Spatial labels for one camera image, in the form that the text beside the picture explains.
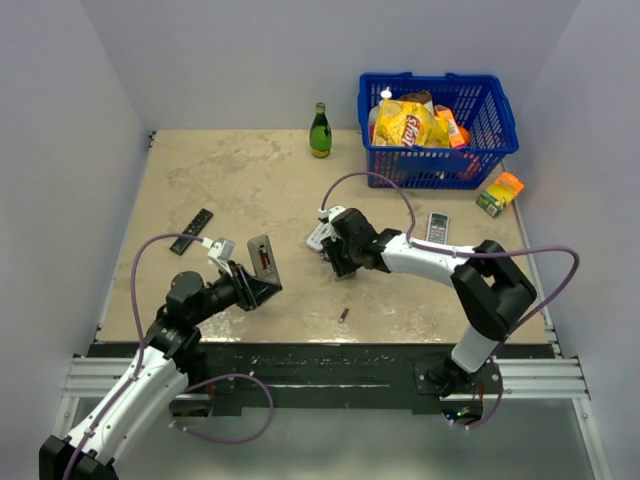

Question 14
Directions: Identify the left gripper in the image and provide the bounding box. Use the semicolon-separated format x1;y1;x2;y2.
191;260;281;325

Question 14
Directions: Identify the yellow chips bag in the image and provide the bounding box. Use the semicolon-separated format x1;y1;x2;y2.
372;99;450;148

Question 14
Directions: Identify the grey beige remote control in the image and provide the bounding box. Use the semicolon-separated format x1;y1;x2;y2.
247;234;280;283

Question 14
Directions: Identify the green orange carton box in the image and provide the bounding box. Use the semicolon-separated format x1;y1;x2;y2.
476;172;524;218

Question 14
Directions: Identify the white bottle cap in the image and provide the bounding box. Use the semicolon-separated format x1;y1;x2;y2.
380;87;392;100

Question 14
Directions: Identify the black remote control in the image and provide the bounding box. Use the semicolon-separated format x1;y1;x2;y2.
169;208;214;256

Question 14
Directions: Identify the white air conditioner remote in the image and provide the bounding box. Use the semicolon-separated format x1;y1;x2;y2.
306;222;331;253

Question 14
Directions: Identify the blue plastic shopping basket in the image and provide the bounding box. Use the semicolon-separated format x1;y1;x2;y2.
358;72;519;190

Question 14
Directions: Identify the green glass bottle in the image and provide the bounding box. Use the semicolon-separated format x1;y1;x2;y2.
309;102;332;158

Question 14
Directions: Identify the AAA battery front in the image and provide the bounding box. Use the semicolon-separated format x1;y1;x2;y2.
338;308;349;323

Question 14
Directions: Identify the aluminium frame rail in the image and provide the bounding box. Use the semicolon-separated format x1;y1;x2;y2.
62;324;592;401

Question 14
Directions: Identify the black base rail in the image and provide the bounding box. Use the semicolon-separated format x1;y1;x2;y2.
89;339;506;419

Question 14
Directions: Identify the orange snack box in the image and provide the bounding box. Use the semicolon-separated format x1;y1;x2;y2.
434;105;470;149

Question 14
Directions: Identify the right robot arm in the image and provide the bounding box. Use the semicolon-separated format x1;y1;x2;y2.
319;206;537;393

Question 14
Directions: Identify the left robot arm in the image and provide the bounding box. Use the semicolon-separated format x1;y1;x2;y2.
39;263;282;479

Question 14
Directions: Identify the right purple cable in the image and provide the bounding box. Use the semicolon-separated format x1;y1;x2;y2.
319;172;581;431

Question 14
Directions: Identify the white grey remote control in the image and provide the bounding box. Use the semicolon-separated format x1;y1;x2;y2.
425;212;449;245

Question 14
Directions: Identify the brown snack package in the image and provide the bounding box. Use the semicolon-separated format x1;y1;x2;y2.
397;90;432;105

